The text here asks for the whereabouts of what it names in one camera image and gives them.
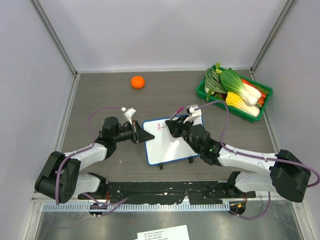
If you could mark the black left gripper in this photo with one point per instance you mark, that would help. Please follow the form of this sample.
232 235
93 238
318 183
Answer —
138 135

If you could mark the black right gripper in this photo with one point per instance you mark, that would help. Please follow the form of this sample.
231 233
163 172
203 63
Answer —
175 126

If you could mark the white magenta marker pen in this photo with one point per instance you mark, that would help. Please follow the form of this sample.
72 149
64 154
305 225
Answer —
176 113

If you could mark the blue framed whiteboard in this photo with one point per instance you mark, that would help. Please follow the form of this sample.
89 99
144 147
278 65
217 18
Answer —
164 148

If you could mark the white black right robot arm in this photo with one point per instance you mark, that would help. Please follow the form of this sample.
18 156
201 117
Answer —
282 173

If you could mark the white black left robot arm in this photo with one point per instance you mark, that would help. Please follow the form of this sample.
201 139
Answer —
59 179

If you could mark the orange tangerine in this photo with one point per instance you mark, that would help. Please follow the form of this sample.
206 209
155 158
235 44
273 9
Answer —
137 82

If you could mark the green long beans bundle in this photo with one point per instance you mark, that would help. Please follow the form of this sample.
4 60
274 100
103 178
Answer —
212 84

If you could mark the yellow white napa cabbage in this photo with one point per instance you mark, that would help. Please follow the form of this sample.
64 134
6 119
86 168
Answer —
237 102

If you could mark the green bok choy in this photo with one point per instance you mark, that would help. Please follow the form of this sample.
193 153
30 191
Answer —
232 82

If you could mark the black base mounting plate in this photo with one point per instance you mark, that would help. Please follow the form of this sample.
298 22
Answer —
169 192

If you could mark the red orange pepper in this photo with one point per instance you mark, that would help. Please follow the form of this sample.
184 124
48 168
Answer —
257 91

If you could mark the white printed paper sheet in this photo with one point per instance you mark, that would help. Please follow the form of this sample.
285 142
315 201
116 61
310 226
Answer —
170 233

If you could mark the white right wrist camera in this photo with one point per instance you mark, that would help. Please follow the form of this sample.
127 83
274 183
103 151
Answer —
194 112

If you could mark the slotted cable duct rail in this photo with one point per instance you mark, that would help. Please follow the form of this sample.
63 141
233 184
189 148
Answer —
185 206

